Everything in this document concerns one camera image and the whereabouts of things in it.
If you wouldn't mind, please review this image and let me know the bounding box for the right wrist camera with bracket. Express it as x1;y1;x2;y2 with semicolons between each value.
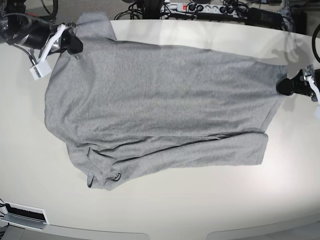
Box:
29;22;76;81

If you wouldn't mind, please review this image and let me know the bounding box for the white power strip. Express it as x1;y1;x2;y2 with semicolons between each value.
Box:
160;0;249;18

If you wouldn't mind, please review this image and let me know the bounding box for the black power adapter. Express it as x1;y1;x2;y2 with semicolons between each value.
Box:
245;7;283;29

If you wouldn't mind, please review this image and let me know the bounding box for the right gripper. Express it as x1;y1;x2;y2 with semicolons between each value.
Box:
17;22;84;55

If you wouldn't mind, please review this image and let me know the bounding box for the grey cable tray box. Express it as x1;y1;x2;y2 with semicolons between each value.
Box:
0;200;49;231

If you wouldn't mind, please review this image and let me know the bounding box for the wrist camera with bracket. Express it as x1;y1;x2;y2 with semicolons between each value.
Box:
302;64;320;120
29;22;76;81

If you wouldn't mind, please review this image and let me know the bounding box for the grey t-shirt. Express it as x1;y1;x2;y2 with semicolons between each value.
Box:
44;12;287;191

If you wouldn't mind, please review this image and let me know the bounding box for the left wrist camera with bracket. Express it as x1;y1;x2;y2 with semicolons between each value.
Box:
302;64;320;120

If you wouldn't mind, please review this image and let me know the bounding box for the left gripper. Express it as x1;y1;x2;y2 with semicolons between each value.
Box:
276;64;320;97

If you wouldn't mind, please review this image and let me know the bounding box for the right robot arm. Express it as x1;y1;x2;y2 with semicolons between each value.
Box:
0;0;83;55

